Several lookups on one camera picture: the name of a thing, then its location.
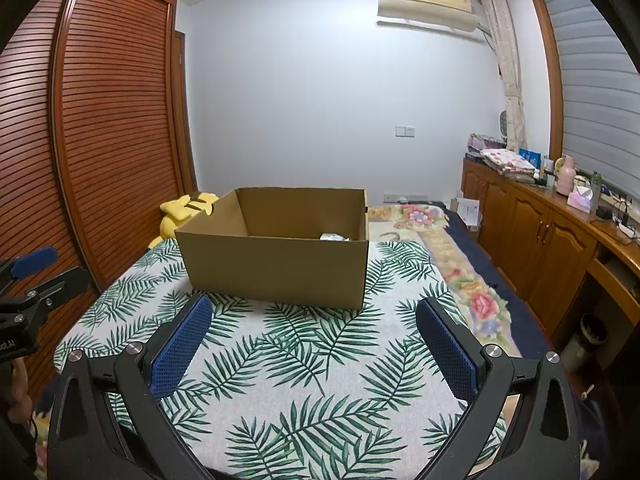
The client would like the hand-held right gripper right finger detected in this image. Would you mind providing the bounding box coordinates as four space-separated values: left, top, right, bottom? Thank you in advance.
415 297 593 480

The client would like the floral quilt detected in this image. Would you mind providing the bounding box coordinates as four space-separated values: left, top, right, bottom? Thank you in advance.
367 202 516 356

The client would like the navy bed sheet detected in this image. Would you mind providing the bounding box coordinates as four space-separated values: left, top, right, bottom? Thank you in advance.
440 205 606 461

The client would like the wooden cabinet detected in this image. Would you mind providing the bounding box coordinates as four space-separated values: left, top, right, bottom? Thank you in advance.
460 157 640 361

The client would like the brown slatted wooden wardrobe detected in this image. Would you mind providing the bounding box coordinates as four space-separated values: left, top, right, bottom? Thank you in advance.
0 0 198 401

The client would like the dark trash bin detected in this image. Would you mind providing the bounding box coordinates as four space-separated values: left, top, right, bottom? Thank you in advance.
562 313 608 371

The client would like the yellow plush toy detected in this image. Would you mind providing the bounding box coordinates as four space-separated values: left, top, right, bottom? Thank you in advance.
160 192 219 238

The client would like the folded floral cloth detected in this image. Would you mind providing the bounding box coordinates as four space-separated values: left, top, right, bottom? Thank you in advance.
480 149 538 181

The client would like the grey window blind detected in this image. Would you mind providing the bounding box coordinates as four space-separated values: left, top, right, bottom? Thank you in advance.
542 0 640 201

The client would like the green leaf print blanket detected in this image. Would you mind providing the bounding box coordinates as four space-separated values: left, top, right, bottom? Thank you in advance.
52 240 508 480

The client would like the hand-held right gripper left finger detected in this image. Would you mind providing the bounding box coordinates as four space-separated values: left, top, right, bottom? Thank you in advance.
47 294 215 480

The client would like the pink white tissue box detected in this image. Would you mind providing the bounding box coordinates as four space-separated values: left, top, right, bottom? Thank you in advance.
567 186 598 211

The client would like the pink thermos jug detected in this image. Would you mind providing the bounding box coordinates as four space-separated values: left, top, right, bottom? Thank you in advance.
555 155 577 195

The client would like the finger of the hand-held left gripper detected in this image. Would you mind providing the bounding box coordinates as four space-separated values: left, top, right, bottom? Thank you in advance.
0 266 94 322
0 246 59 301

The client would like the brown cardboard box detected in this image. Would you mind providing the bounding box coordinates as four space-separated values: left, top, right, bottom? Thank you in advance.
174 187 371 311

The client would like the purple lace cloth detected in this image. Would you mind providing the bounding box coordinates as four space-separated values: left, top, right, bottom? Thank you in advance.
468 132 506 153

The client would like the wall air conditioner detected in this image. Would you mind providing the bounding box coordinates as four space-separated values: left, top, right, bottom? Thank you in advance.
377 0 481 31

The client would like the white paper bag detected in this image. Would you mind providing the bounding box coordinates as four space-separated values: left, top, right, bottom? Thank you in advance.
457 197 483 231

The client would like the person's left hand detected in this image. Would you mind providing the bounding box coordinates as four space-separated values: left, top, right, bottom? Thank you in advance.
7 359 32 423

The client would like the beige patterned curtain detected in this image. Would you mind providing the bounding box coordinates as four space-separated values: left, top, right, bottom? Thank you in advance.
479 0 528 153

